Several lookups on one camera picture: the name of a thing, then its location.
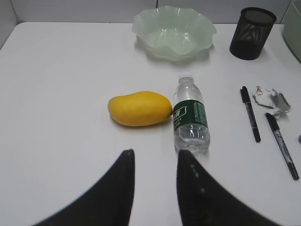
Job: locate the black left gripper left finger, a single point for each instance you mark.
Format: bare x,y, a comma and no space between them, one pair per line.
107,203

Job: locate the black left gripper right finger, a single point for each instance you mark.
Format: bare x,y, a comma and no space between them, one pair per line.
203,201

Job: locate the clear water bottle green label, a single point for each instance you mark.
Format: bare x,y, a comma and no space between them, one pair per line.
191,130

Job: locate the yellow mango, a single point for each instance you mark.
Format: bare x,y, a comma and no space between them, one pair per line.
140,109

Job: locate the white waste paper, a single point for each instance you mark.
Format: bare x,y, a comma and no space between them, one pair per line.
272,100

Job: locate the black marker pen blue label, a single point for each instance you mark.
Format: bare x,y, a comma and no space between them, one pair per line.
282,145

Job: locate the black marker pen left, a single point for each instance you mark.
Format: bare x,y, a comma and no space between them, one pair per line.
249,109

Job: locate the pale green wavy glass plate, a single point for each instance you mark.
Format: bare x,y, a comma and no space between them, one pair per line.
173,34

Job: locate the black mesh pen holder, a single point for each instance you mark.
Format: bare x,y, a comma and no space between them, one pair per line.
251,33

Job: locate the pale green plastic basket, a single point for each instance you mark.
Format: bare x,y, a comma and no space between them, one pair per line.
292,28

